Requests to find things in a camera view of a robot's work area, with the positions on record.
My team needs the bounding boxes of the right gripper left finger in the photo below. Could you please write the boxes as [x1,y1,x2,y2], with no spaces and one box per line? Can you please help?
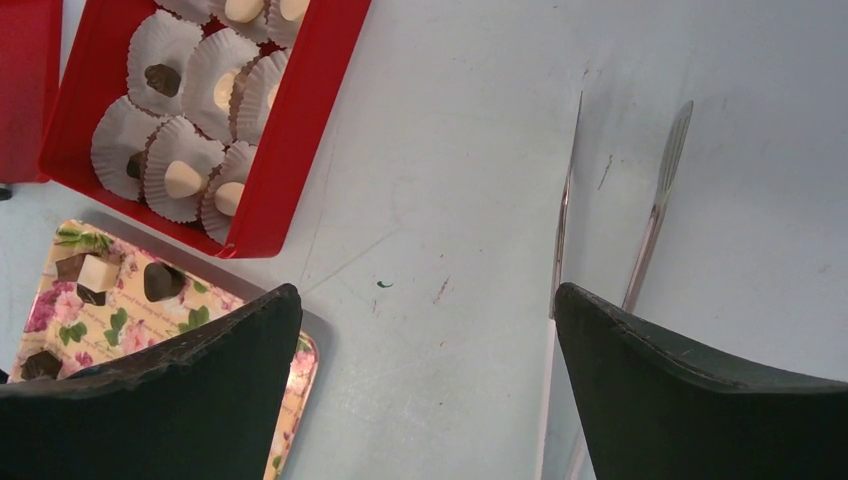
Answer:
[1,284,303,479]

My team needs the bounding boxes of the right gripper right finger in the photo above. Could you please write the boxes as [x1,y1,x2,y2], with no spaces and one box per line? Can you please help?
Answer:
[554,282,847,479]

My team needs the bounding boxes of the silver serving tongs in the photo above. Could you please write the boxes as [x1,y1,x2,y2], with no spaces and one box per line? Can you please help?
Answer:
[536,100,694,479]

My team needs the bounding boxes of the red chocolate box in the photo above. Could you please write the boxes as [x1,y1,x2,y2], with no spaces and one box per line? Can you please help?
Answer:
[38,1,370,259]

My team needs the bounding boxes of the red box lid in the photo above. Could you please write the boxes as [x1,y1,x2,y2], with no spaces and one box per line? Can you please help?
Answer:
[1,0,63,190]

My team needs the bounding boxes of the heart dark chocolate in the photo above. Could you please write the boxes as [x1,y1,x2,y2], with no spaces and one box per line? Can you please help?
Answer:
[143,262,186,303]

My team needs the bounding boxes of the dark striped square chocolate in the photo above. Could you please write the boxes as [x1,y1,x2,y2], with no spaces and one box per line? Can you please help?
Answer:
[21,350,63,381]

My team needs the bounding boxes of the floral serving tray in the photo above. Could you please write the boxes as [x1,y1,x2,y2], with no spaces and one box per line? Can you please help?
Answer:
[6,219,321,480]

